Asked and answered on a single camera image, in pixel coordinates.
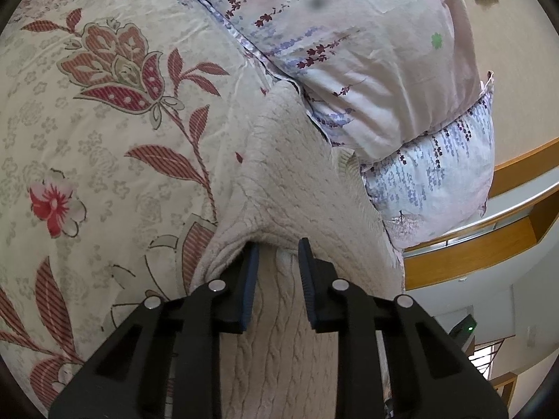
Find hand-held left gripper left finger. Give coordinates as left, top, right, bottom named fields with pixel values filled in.
left=48, top=241, right=261, bottom=419

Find floral red-leaf bed sheet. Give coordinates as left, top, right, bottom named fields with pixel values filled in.
left=0, top=0, right=302, bottom=417

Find pink floral pillow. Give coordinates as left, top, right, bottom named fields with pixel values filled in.
left=164, top=0, right=489, bottom=162

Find cream cable-knit sweater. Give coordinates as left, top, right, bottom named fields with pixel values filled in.
left=189, top=79, right=405, bottom=419

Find light blue floral pillow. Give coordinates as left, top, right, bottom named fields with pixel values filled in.
left=360, top=72, right=496, bottom=251

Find black device with green light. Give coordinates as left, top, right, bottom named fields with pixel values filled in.
left=449, top=314, right=477, bottom=352

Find wooden bedside cabinet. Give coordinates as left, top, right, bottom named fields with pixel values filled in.
left=493, top=372, right=520, bottom=402

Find wooden headboard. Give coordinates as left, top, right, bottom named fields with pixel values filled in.
left=402, top=139, right=559, bottom=291

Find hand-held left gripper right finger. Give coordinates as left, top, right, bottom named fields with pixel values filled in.
left=298, top=238, right=509, bottom=419

